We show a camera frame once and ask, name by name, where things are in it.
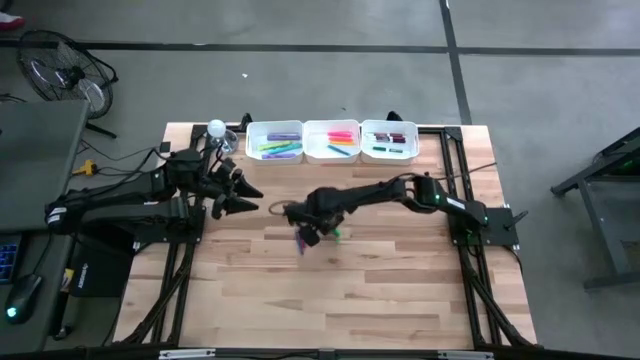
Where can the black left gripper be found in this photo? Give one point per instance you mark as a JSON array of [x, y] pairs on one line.
[[222, 185]]

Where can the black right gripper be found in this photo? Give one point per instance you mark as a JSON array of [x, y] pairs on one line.
[[320, 210]]

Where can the green chunky highlighter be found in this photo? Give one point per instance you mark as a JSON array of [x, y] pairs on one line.
[[337, 236]]

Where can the slim purple highlighter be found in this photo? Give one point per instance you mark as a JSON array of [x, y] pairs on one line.
[[300, 246], [278, 156]]

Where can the pale green chunky marker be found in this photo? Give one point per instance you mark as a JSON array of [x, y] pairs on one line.
[[274, 146]]

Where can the slim blue highlighter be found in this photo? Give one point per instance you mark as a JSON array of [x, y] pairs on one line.
[[338, 150]]

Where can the teal chunky highlighter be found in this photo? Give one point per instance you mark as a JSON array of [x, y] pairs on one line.
[[287, 148]]

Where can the yellow highlighter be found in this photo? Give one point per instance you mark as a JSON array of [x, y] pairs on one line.
[[342, 143]]

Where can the orange highlighter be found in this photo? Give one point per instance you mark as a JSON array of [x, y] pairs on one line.
[[340, 138]]

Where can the lavender chunky marker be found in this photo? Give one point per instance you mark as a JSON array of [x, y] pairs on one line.
[[283, 136]]

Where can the pink highlighter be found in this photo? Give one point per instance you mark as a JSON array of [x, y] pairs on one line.
[[340, 133]]

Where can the green whiteboard marker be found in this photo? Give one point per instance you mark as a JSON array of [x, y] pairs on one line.
[[387, 149]]

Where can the red whiteboard marker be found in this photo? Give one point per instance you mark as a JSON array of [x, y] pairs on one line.
[[392, 140]]

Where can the brown whiteboard marker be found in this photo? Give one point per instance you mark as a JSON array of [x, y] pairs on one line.
[[390, 135]]

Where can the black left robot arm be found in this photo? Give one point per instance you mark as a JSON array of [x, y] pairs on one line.
[[125, 200]]

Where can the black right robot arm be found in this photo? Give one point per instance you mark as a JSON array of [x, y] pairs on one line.
[[390, 192]]

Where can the clear glass jar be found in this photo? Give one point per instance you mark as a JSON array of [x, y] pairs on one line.
[[229, 142]]

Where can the white plastic bin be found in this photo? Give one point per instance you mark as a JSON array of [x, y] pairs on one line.
[[412, 145], [252, 131], [315, 132]]

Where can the large white light bulb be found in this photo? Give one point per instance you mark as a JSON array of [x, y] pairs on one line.
[[216, 127]]

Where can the black table clamp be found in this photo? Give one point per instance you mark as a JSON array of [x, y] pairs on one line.
[[395, 116], [246, 120]]

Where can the yellow power plug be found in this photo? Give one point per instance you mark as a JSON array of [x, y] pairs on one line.
[[86, 167]]

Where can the black power supply box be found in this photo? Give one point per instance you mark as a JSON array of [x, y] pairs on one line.
[[100, 270]]

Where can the dark grey desk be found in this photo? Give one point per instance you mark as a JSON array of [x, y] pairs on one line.
[[40, 160]]

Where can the black floor fan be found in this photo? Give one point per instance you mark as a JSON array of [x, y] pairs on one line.
[[65, 75]]

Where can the black computer mouse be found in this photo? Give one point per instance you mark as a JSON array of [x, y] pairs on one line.
[[22, 297]]

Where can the black backlit keyboard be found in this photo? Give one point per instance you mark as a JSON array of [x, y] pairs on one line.
[[7, 260]]

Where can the person's foot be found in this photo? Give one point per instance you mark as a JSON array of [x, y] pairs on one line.
[[10, 21]]

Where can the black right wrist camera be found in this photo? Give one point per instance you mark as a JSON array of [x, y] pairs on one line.
[[310, 236]]

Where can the black rail beam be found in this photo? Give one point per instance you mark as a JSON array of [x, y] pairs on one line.
[[320, 354]]

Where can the black metal cart frame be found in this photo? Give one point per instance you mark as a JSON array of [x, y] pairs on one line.
[[600, 200]]

